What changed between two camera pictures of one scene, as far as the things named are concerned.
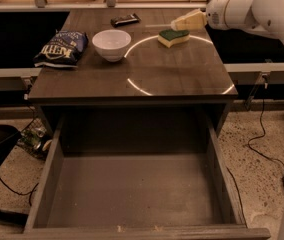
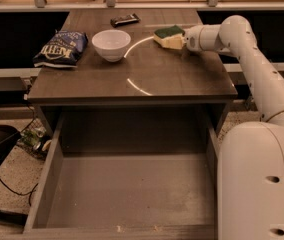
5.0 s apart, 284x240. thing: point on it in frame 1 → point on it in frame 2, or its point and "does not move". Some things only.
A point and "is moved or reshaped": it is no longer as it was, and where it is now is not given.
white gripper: (215, 16) → (192, 39)
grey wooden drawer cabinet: (137, 64) does not move
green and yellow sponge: (170, 37) is moved or reshaped
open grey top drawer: (138, 178) does not move
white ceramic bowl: (111, 44) does not move
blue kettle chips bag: (63, 49) does not move
